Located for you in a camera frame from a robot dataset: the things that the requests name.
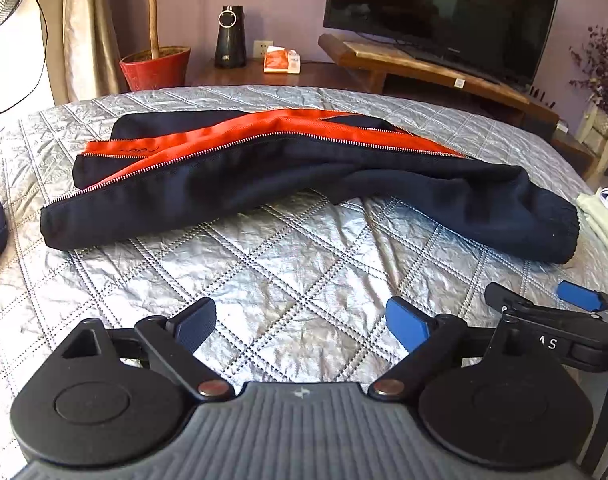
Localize red plant pot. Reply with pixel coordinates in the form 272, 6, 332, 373
120, 46, 192, 93

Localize silver quilted bedspread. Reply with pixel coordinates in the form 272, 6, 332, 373
0, 84, 608, 463

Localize pale yellow cloth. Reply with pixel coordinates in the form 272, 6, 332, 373
576, 192, 608, 243

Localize black fan cable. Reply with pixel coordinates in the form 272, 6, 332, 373
0, 0, 51, 116

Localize dried purple flowers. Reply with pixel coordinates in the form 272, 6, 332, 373
569, 25, 608, 121

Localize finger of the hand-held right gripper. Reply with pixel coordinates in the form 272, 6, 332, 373
485, 281, 608, 375
557, 281, 608, 323

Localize wooden television stand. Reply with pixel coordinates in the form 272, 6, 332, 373
186, 32, 602, 181

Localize beige patterned curtain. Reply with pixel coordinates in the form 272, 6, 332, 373
38, 0, 129, 106

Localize white side stand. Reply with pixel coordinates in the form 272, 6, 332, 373
579, 100, 608, 181

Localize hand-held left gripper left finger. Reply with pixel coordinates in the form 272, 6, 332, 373
58, 296, 235, 403

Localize black flat television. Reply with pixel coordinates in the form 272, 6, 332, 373
323, 0, 562, 92

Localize navy jacket with orange lining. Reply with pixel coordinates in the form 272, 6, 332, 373
40, 107, 581, 266

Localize small dark ornaments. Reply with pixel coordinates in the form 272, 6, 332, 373
528, 86, 559, 110

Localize black speaker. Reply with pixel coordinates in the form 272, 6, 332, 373
214, 5, 247, 69

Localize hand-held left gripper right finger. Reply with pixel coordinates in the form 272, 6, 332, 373
366, 296, 535, 403

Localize orange tissue pack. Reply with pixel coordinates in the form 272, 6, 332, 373
263, 45, 302, 74

